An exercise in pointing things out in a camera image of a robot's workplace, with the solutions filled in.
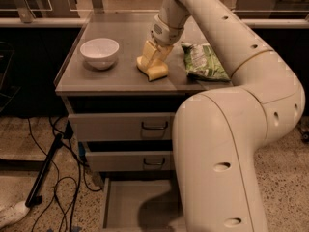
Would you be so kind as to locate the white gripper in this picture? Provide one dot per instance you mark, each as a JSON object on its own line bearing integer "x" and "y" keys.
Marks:
{"x": 166, "y": 34}

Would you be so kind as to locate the yellow sponge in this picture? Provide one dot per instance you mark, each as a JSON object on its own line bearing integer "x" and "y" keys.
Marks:
{"x": 156, "y": 70}

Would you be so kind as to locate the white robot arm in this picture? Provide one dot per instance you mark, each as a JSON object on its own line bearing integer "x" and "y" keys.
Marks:
{"x": 216, "y": 132}

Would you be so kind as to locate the grey drawer cabinet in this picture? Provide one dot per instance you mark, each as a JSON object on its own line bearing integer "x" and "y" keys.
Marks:
{"x": 130, "y": 30}

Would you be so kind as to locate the grey top drawer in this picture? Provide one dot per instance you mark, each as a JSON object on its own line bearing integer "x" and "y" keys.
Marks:
{"x": 122, "y": 118}

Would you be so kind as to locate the grey drawer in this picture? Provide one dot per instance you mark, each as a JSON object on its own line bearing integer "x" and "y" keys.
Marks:
{"x": 123, "y": 156}
{"x": 141, "y": 202}
{"x": 122, "y": 118}

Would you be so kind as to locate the grey middle drawer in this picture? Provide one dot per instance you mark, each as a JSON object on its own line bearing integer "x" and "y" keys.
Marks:
{"x": 123, "y": 156}

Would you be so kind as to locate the grey bottom drawer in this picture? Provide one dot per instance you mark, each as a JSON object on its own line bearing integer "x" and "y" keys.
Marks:
{"x": 141, "y": 202}

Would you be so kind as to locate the green snack bag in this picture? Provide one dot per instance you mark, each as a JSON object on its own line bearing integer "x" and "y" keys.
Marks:
{"x": 202, "y": 63}

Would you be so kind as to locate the white ceramic bowl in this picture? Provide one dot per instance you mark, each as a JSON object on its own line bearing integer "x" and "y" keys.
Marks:
{"x": 100, "y": 53}

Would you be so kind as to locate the black caster wheel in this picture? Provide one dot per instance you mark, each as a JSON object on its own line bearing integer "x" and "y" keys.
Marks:
{"x": 304, "y": 134}

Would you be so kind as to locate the black floor bar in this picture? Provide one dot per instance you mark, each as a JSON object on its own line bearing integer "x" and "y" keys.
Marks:
{"x": 31, "y": 199}

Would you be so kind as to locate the white shoe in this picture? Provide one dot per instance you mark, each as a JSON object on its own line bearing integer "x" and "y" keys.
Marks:
{"x": 13, "y": 214}

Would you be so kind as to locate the white horizontal rail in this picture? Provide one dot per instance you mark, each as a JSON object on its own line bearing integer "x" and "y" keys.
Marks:
{"x": 79, "y": 22}

